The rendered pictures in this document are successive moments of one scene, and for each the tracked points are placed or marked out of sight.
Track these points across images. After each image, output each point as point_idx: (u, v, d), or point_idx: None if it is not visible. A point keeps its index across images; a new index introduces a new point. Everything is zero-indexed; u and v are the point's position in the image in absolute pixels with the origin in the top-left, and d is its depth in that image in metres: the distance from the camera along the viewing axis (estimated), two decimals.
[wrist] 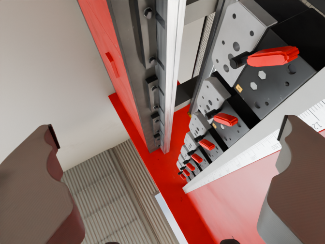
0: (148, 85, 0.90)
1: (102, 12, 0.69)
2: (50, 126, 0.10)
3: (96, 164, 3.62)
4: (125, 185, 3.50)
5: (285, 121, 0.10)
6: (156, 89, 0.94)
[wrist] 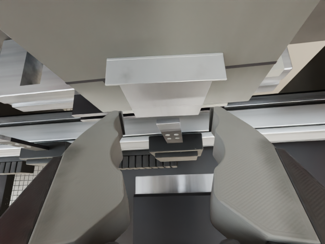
0: None
1: None
2: (120, 113, 0.11)
3: None
4: None
5: (212, 113, 0.11)
6: None
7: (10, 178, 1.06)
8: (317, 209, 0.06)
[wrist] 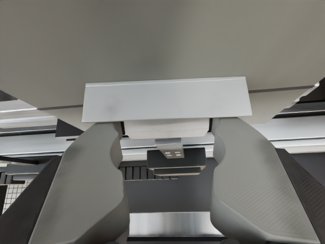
0: None
1: None
2: None
3: None
4: None
5: None
6: None
7: (4, 186, 1.02)
8: (317, 209, 0.06)
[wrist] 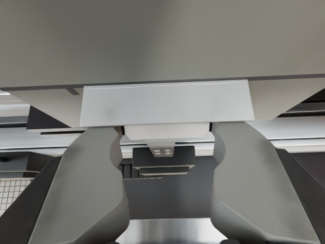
0: None
1: None
2: None
3: None
4: None
5: None
6: None
7: None
8: (317, 209, 0.06)
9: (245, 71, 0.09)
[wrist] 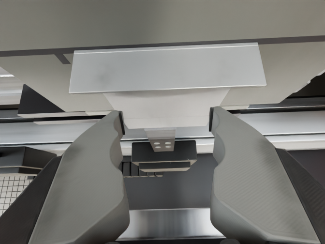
0: None
1: None
2: (120, 113, 0.11)
3: None
4: None
5: (212, 113, 0.11)
6: None
7: None
8: (317, 209, 0.06)
9: (256, 29, 0.08)
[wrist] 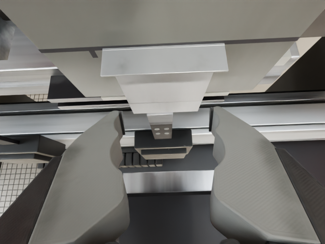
0: None
1: None
2: (120, 113, 0.11)
3: None
4: None
5: (212, 113, 0.11)
6: None
7: None
8: (317, 209, 0.06)
9: (221, 35, 0.13)
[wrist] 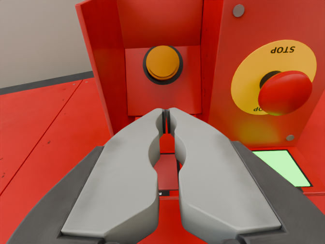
0: None
1: None
2: (163, 111, 0.11)
3: None
4: None
5: (169, 114, 0.11)
6: None
7: None
8: (273, 193, 0.06)
9: None
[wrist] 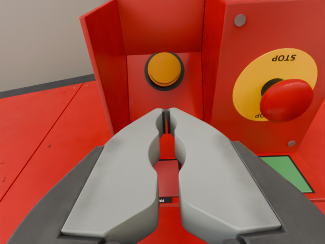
0: None
1: None
2: (163, 111, 0.11)
3: None
4: None
5: (169, 114, 0.11)
6: None
7: None
8: (273, 193, 0.06)
9: None
